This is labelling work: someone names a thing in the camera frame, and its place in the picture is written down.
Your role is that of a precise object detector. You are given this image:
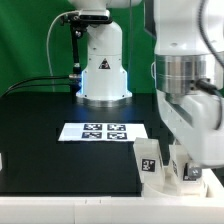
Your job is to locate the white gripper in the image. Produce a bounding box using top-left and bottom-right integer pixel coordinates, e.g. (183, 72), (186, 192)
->
(151, 61), (224, 179)

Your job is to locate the white round stool seat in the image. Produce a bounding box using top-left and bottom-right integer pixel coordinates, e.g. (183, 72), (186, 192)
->
(142, 182), (208, 198)

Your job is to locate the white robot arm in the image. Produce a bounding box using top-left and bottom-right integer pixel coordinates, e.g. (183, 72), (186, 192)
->
(68, 0), (224, 168)

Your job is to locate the white L-shaped fence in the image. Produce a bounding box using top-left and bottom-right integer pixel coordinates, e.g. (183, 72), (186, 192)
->
(0, 166), (224, 224)

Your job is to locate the white marker sheet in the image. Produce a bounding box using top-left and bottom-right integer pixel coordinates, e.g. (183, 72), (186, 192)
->
(58, 123), (147, 142)

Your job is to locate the black camera stand pole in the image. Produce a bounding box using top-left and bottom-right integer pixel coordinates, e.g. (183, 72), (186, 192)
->
(70, 27), (82, 101)

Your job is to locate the black camera on stand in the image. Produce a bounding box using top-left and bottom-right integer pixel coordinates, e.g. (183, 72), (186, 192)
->
(60, 9), (112, 25)

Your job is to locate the black cable lower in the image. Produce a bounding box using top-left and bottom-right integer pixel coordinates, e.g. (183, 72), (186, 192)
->
(0, 83), (82, 100)

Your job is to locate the black cable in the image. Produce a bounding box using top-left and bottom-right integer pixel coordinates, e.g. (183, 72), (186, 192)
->
(6, 76), (82, 93)
(0, 83), (82, 100)

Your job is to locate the grey camera cable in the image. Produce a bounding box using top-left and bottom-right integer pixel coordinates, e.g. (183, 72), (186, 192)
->
(45, 11), (80, 94)

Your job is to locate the black cable upper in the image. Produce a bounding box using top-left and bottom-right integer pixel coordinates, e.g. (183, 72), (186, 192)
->
(6, 76), (82, 93)

